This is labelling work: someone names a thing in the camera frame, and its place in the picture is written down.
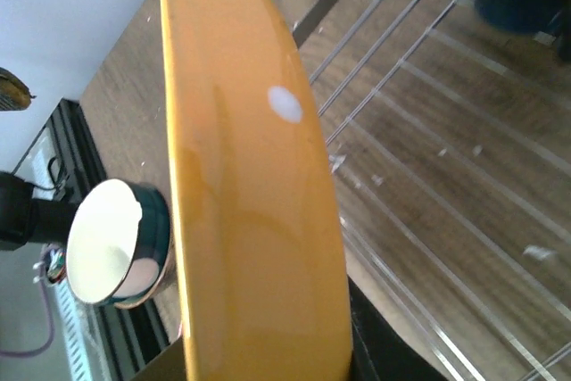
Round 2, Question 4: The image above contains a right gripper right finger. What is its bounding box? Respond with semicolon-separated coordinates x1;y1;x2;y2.
348;279;445;381

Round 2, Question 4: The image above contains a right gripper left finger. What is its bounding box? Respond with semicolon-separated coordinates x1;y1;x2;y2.
132;337;186;381

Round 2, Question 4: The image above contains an orange scalloped plate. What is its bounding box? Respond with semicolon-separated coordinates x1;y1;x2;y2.
161;0;352;380

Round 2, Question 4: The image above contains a light blue slotted strip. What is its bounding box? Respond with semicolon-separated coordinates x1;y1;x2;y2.
54;283;101;381

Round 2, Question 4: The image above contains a white upturned bowl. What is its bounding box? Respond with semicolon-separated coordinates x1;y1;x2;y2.
65;178;171;306

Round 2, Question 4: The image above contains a black aluminium frame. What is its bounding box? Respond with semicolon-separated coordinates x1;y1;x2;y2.
14;100;170;380

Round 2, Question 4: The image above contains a wire dish rack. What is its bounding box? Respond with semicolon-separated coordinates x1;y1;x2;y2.
305;0;570;380

